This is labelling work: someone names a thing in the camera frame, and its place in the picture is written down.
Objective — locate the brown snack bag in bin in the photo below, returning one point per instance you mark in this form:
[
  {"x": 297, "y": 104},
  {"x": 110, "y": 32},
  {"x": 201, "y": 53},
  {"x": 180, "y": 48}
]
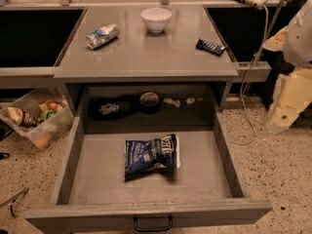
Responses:
[{"x": 21, "y": 117}]

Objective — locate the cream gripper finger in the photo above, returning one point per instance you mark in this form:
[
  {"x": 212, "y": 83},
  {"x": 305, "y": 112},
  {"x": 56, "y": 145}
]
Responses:
[
  {"x": 292, "y": 95},
  {"x": 277, "y": 41}
]

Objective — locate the silver blue soda can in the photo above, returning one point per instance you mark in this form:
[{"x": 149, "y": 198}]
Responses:
[{"x": 102, "y": 35}]

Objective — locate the grey counter cabinet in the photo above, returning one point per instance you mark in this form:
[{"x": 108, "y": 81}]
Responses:
[{"x": 41, "y": 46}]

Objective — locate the white ceramic bowl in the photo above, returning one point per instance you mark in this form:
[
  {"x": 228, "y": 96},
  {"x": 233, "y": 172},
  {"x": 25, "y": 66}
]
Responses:
[{"x": 156, "y": 19}]

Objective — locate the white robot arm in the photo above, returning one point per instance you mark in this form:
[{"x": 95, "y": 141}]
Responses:
[{"x": 298, "y": 41}]

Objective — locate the blue chip bag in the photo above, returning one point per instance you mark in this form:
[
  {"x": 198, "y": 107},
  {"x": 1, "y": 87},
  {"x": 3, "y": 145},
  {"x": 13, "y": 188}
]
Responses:
[{"x": 142, "y": 156}]

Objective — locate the clear plastic storage bin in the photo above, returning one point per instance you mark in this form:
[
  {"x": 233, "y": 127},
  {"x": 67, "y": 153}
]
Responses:
[{"x": 50, "y": 108}]

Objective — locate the black drawer handle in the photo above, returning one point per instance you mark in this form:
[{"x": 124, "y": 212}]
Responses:
[{"x": 153, "y": 224}]

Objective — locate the open grey drawer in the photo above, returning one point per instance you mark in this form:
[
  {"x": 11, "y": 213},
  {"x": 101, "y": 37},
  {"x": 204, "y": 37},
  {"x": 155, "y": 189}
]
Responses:
[{"x": 91, "y": 193}]

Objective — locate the dark blue snack bar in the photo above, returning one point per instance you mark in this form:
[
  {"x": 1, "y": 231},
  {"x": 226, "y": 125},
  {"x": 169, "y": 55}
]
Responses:
[{"x": 210, "y": 47}]

